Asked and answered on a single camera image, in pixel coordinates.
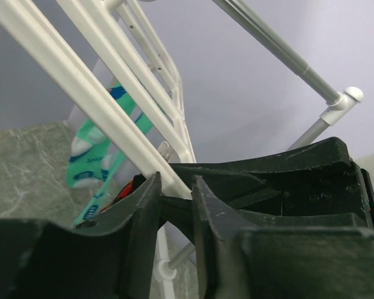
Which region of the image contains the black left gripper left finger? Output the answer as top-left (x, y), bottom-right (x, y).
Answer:
top-left (0, 173), bottom-right (161, 298)

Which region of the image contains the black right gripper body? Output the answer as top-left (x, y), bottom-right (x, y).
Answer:
top-left (280, 163), bottom-right (374, 229)

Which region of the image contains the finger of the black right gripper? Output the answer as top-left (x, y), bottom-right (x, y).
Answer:
top-left (170, 137), bottom-right (352, 199)
top-left (160, 189), bottom-right (367, 247)

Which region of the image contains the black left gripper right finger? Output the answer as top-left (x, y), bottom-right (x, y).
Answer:
top-left (192, 176), bottom-right (374, 298)

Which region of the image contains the red black argyle sock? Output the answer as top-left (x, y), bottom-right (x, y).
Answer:
top-left (100, 174), bottom-right (146, 212)

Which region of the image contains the teal patterned sock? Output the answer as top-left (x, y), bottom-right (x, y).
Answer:
top-left (73, 151), bottom-right (125, 227)
top-left (65, 82), bottom-right (153, 188)

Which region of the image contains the white clip sock hanger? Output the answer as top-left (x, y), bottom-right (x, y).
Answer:
top-left (0, 1), bottom-right (196, 199)

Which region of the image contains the silver drying rack stand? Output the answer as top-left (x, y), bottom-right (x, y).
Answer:
top-left (155, 0), bottom-right (365, 299)

